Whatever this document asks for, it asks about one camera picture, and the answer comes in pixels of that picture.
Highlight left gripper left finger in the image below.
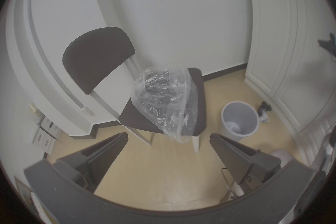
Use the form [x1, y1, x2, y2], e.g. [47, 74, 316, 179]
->
[54, 132, 129, 194]

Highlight pale chest of drawers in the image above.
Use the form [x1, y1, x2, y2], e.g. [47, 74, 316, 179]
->
[31, 115, 62, 156]

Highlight white wardrobe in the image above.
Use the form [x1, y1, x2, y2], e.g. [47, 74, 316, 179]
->
[240, 0, 336, 137]

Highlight clear plastic bag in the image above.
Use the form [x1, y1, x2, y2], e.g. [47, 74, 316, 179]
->
[133, 67, 198, 144]

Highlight crumpled black plastic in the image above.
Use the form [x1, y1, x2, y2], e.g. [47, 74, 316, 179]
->
[258, 102, 272, 115]

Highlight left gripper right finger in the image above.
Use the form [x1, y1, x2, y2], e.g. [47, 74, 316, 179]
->
[209, 133, 282, 191]

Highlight dark chair with white frame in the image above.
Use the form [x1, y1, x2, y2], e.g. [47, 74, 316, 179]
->
[62, 27, 207, 153]

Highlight white door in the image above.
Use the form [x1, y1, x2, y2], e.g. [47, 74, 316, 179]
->
[5, 0, 119, 139]

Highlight white trash bin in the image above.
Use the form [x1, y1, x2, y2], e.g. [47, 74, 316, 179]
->
[220, 101, 260, 142]

